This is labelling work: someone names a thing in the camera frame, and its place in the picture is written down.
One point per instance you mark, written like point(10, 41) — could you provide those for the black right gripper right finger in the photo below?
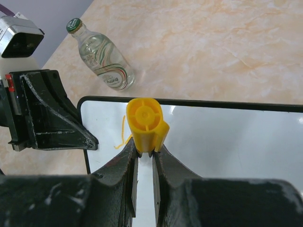
point(184, 199)

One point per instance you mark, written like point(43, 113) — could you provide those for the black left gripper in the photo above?
point(38, 100)

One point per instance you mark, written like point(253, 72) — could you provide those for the clear glass bottle green cap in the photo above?
point(101, 56)

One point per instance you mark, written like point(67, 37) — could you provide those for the white whiteboard black frame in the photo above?
point(213, 139)

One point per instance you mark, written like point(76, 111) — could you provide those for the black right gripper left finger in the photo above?
point(105, 198)

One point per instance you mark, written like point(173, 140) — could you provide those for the yellow capped white marker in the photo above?
point(146, 123)

